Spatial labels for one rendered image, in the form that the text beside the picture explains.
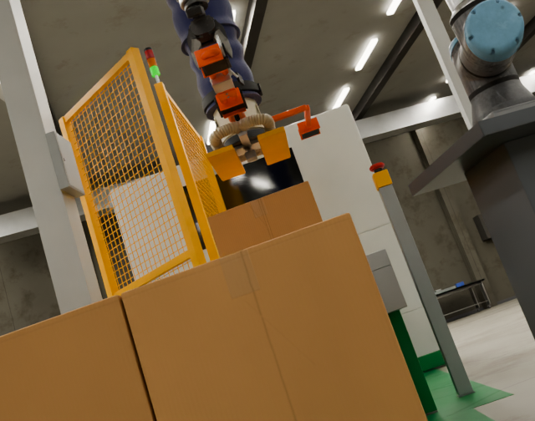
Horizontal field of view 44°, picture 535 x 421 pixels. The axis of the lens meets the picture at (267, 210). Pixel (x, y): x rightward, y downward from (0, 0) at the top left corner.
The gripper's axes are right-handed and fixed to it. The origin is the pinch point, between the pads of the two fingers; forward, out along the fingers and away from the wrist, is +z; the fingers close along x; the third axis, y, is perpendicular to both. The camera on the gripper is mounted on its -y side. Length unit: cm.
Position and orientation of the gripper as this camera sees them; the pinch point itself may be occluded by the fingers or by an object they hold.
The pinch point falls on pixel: (214, 59)
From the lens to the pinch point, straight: 197.8
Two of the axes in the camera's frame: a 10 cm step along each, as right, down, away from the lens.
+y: 1.1, 1.9, 9.7
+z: 3.2, 9.2, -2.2
